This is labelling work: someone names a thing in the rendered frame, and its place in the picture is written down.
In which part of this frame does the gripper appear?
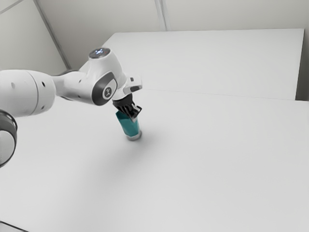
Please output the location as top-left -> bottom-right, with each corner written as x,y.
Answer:
112,94 -> 143,122

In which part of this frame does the teal faceted mug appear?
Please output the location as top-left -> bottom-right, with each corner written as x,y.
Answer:
115,110 -> 142,142

